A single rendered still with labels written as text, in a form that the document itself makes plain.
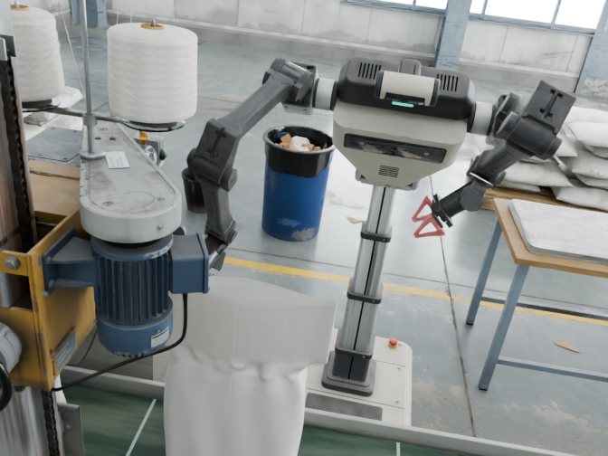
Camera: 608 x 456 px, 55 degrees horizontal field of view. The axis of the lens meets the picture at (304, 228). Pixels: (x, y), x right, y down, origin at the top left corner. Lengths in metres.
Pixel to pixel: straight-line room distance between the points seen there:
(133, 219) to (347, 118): 0.85
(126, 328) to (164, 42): 0.53
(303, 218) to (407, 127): 2.16
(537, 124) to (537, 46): 8.47
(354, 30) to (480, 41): 1.88
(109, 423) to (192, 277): 1.03
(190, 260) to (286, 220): 2.67
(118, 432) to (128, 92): 1.25
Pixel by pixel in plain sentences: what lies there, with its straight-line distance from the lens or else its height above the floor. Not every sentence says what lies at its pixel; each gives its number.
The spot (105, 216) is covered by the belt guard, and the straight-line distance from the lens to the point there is 1.05.
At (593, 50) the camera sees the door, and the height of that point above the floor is 0.64.
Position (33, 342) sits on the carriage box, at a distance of 1.22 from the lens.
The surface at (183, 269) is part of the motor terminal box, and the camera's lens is 1.15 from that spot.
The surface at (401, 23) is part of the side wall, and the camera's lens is 9.35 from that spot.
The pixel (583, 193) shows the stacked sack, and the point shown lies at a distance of 5.01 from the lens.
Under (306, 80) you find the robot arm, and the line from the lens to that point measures 1.56.
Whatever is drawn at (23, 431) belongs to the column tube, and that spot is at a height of 0.90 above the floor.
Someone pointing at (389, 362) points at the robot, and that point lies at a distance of 2.60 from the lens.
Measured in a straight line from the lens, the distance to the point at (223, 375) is 1.63.
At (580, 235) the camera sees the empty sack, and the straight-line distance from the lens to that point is 2.89.
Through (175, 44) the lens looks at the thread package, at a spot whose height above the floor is 1.67.
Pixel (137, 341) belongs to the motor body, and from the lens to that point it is 1.20.
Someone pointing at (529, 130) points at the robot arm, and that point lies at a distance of 1.20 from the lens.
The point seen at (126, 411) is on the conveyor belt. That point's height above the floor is 0.38.
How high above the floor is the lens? 1.90
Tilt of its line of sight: 28 degrees down
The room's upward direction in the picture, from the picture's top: 7 degrees clockwise
